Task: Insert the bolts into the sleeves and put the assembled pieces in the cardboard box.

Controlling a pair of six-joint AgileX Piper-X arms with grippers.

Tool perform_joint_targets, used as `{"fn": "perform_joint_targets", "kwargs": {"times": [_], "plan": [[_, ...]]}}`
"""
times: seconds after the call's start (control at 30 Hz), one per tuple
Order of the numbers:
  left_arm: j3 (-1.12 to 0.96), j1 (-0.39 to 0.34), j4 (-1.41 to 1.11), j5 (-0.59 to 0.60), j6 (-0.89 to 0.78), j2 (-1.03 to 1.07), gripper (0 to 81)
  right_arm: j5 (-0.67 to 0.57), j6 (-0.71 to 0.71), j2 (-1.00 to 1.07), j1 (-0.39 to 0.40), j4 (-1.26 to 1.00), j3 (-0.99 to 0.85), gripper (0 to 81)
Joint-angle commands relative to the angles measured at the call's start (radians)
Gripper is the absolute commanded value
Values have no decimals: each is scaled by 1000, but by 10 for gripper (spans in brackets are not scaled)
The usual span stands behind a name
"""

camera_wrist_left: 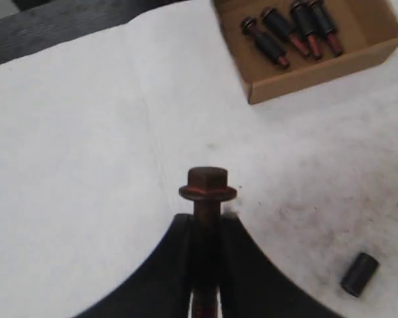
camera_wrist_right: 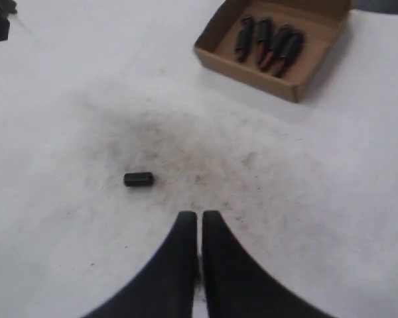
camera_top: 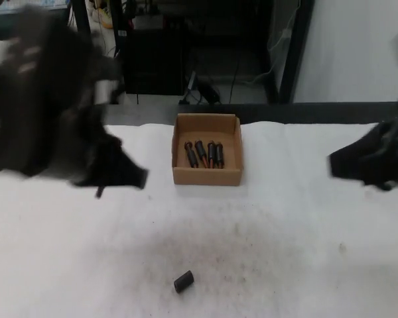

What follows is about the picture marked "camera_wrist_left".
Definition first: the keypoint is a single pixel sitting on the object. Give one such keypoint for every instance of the brown cardboard box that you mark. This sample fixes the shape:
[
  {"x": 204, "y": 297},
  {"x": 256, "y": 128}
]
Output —
[{"x": 321, "y": 73}]

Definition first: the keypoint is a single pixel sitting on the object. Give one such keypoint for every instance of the dark flanged hex bolt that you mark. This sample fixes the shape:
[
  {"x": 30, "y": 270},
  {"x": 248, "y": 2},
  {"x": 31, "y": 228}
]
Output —
[{"x": 207, "y": 192}]

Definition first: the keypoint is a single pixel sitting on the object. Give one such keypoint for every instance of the bolt assembled in black sleeve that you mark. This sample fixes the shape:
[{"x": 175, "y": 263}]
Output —
[
  {"x": 325, "y": 28},
  {"x": 265, "y": 43},
  {"x": 305, "y": 26},
  {"x": 282, "y": 28}
]

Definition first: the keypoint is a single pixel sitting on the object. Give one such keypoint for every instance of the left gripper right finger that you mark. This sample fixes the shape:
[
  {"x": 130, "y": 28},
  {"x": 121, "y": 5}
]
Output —
[{"x": 252, "y": 278}]

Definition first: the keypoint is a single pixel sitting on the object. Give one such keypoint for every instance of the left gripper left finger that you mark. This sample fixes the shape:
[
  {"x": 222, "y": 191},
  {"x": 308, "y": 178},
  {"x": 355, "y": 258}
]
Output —
[{"x": 152, "y": 278}]

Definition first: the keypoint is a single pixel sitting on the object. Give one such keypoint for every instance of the black cylindrical sleeve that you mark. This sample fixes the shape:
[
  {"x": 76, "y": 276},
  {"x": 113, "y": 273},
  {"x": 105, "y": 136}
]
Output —
[{"x": 360, "y": 274}]

